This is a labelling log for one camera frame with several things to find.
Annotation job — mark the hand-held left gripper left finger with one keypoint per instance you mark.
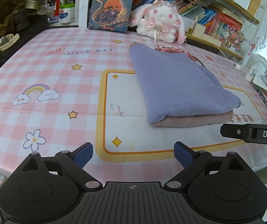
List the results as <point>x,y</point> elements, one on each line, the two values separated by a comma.
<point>84,155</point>

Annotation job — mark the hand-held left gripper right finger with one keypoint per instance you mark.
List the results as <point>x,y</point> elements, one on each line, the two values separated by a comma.
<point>183,154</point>

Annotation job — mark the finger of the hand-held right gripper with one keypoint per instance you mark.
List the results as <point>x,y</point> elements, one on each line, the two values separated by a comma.
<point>232,130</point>

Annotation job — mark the mauve knit garment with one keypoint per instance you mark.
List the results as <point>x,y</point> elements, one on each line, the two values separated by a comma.
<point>194,121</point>

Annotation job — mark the purple knit garment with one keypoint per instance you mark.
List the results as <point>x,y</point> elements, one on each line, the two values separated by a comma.
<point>175,84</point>

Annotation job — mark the white paper card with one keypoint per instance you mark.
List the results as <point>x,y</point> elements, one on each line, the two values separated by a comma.
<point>259,80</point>

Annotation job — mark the small white cup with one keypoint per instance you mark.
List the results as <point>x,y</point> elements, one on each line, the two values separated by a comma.
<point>250,77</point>

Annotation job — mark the white charger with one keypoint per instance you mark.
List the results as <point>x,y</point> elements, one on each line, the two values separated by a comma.
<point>238,67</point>

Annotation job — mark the colourful flower bouquet decoration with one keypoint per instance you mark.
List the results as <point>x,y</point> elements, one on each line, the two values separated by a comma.
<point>232,38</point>

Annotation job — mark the flat white box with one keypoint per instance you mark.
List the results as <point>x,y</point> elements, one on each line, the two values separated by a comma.
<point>212,40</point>

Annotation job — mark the red book set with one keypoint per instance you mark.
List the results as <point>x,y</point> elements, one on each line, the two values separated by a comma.
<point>226,25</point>

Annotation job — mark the white square box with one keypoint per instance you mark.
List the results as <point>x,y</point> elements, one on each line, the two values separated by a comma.
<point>199,30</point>

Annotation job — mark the row of colourful books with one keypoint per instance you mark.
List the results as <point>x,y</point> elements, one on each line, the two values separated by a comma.
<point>187,8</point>

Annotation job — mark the white and pink plush bunny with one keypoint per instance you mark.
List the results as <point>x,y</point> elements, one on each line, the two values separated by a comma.
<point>161,16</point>

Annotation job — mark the black chair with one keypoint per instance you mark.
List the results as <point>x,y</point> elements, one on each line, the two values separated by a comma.
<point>35,25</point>

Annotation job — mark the beige smartwatch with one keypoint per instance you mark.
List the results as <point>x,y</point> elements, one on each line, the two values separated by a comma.
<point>4,42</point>

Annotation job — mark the white jar with green rim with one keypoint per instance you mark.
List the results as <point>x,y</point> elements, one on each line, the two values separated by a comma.
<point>67,16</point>

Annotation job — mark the large fantasy novel book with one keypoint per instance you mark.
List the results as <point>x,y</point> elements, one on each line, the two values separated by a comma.
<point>110,9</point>

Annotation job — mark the white shelf upright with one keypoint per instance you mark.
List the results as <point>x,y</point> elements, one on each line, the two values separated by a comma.
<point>84,4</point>

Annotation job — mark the red figure ornament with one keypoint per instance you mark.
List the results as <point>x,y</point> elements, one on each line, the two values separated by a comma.
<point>57,2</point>

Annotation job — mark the round metal tin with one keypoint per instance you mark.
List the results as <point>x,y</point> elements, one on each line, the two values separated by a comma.
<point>32,5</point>

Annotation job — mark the cartoon wall sticker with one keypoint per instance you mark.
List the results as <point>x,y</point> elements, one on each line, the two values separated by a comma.
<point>254,46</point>

